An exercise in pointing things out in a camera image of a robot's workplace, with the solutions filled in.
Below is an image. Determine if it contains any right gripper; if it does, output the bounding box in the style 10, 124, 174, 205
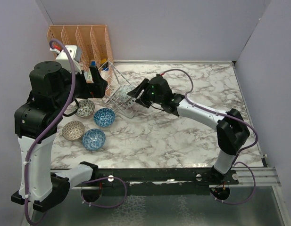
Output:
127, 80, 163, 109

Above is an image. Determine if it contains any red lattice bowl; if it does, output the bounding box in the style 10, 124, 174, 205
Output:
120, 95, 136, 109

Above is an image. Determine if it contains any pink patterned bowl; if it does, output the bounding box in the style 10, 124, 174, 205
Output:
118, 85, 134, 102

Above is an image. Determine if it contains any black leaf pattern bowl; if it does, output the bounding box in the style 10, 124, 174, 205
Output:
74, 99, 95, 118

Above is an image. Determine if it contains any dark blue triangle bowl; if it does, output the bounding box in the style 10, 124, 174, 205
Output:
93, 108, 116, 127

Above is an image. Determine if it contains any light blue floral bowl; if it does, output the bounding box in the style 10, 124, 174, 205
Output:
82, 129, 106, 151

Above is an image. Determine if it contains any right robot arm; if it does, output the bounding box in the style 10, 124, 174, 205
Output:
127, 74, 250, 184

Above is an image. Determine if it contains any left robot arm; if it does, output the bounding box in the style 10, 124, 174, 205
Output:
11, 61, 108, 213

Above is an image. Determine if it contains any yellow black tool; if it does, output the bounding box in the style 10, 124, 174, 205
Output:
100, 58, 108, 66

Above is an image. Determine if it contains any orange plastic desk organizer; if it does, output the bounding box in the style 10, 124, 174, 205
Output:
47, 25, 114, 98

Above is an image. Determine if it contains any brown geometric bowl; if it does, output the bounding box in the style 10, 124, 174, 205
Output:
62, 121, 85, 141

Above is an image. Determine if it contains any white wire dish rack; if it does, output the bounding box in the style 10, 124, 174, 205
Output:
92, 61, 137, 119

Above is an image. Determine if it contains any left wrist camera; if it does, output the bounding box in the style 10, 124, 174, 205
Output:
50, 45, 82, 74

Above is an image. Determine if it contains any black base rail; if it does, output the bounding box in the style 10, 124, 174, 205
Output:
78, 168, 239, 196

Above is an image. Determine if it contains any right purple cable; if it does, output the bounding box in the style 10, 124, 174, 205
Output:
161, 68, 258, 204

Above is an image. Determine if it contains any purple cable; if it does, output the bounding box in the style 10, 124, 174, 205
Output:
24, 39, 127, 225
161, 68, 258, 204

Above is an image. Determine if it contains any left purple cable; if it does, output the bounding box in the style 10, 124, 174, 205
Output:
24, 39, 127, 225

